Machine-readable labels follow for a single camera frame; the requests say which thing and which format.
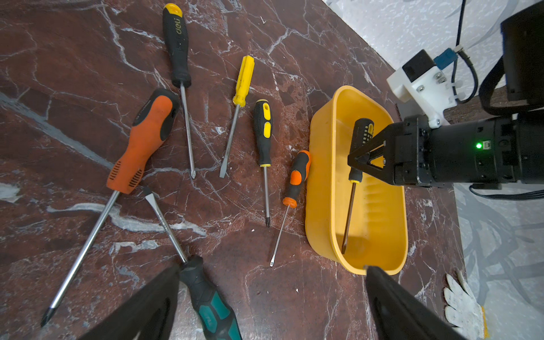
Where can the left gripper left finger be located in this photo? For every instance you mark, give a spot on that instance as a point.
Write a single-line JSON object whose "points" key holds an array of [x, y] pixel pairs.
{"points": [[149, 314]]}

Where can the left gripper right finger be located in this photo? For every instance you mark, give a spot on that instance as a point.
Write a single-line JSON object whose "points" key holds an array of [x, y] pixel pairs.
{"points": [[399, 315]]}

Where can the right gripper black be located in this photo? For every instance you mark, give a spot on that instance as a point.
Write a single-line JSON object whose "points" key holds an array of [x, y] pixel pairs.
{"points": [[477, 152]]}

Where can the black yellow dotted screwdriver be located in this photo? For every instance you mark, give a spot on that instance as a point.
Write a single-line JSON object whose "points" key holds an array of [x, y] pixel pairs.
{"points": [[362, 133]]}

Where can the large orange black screwdriver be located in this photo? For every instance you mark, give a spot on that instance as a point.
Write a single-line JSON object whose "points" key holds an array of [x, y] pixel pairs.
{"points": [[150, 128]]}

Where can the black screwdriver yellow cap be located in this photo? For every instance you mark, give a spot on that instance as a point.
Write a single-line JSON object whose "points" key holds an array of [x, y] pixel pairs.
{"points": [[176, 40]]}

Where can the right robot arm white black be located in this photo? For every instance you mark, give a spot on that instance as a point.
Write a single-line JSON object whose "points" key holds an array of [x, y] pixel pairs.
{"points": [[513, 89]]}

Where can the green black screwdriver left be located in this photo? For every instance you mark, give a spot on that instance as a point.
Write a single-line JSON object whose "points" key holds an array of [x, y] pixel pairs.
{"points": [[217, 316]]}

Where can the yellow plastic storage box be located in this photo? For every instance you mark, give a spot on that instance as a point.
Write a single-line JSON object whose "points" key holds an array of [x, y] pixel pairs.
{"points": [[361, 230]]}

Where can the small orange black screwdriver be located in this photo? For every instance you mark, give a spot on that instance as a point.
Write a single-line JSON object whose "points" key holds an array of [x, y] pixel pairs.
{"points": [[298, 174]]}

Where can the black yellow small screwdriver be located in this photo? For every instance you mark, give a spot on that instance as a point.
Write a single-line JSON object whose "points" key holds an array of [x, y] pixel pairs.
{"points": [[263, 126]]}

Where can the white work glove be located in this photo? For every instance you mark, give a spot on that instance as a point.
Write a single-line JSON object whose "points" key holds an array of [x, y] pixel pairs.
{"points": [[462, 310]]}

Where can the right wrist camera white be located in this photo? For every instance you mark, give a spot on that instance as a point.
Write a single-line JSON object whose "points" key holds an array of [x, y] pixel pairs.
{"points": [[422, 80]]}

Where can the yellow handle screwdriver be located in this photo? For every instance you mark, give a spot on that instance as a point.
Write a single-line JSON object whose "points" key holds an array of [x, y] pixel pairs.
{"points": [[242, 90]]}

